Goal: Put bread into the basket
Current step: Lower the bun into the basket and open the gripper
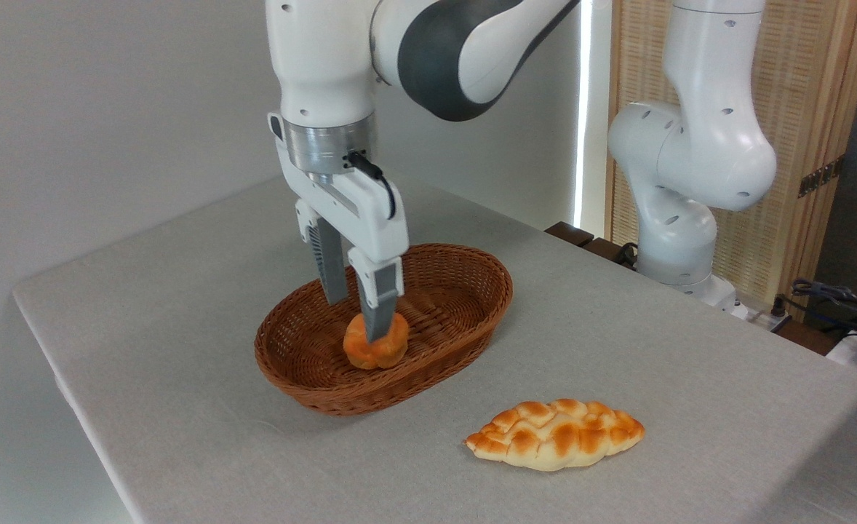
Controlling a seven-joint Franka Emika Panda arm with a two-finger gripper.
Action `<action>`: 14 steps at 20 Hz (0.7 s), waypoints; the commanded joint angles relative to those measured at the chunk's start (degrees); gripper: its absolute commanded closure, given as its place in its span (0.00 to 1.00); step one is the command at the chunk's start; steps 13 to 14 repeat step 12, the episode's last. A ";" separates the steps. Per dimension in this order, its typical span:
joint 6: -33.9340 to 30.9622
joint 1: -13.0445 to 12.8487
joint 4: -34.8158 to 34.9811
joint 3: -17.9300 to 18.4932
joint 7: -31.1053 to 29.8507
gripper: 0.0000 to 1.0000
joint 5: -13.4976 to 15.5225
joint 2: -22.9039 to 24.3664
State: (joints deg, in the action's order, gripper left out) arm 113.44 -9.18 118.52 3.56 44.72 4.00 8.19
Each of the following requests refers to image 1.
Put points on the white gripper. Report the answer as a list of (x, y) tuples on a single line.
[(367, 218)]

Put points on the small round orange bread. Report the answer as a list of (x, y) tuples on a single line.
[(370, 353)]

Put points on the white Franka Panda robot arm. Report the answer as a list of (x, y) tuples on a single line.
[(698, 131)]

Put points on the brown woven wicker basket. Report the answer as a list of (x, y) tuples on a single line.
[(443, 320)]

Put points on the long braided golden bread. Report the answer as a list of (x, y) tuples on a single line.
[(556, 435)]

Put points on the grey tablecloth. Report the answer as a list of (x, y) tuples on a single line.
[(181, 327)]

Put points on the white power strip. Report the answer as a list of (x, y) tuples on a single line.
[(763, 320)]

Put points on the brass screen hinge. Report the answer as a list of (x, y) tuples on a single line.
[(820, 177)]

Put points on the bamboo folding screen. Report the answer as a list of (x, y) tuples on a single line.
[(807, 73)]

